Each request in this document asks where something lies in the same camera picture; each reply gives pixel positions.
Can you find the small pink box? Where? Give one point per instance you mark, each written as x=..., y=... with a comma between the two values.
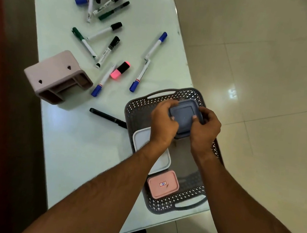
x=158, y=190

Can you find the person's right forearm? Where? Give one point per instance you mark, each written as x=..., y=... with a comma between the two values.
x=241, y=217

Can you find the person's left forearm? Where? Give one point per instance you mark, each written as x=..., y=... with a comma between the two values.
x=96, y=206

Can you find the pink highlighter marker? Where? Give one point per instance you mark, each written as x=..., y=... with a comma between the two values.
x=116, y=74

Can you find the pink plastic pen organizer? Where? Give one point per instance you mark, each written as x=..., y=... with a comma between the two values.
x=55, y=71

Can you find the grey-blue square lidded container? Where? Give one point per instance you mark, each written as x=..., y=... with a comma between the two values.
x=183, y=116

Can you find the person's right hand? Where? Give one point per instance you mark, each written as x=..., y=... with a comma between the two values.
x=205, y=138

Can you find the white lidded container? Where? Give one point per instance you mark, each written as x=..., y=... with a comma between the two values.
x=163, y=162

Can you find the black pen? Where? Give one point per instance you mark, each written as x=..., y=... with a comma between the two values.
x=105, y=116

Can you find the person's left hand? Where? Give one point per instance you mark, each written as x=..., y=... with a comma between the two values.
x=163, y=130

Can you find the grey perforated plastic basket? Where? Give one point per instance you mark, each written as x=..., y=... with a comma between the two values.
x=187, y=181

